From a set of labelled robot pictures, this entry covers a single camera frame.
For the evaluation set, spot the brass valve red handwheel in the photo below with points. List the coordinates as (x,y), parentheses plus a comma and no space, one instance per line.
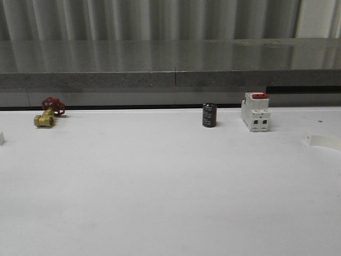
(52,108)

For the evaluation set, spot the white curved pipe piece right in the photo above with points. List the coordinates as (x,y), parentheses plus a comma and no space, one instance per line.
(324,141)

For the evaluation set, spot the grey stone ledge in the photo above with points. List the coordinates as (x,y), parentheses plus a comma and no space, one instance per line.
(233,65)

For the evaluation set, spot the white circuit breaker red switch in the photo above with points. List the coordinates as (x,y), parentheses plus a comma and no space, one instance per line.
(254,111)

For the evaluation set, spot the black cylindrical capacitor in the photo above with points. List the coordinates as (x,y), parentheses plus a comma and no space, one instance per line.
(209,114)

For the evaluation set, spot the white curved pipe clamp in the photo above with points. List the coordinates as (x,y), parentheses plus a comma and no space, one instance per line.
(2,139)

